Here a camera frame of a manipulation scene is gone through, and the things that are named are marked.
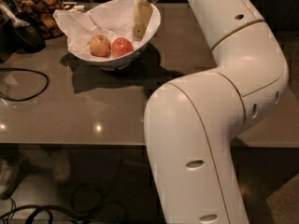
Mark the white shoe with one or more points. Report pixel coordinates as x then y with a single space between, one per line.
8 177

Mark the white ceramic bowl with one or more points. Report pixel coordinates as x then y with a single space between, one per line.
113 19

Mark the small white box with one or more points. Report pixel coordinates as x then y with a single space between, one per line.
74 7

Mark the glass jar of cookies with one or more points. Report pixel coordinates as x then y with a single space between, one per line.
40 12

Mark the black round appliance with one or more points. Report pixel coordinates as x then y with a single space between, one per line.
26 36

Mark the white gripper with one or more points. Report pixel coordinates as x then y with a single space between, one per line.
143 10

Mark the yellow-red apple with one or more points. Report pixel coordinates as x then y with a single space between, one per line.
100 46

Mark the red apple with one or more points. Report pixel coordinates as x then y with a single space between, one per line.
121 46

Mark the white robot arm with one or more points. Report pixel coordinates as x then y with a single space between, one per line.
190 121

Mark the white paper liner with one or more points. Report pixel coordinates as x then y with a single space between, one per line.
65 19

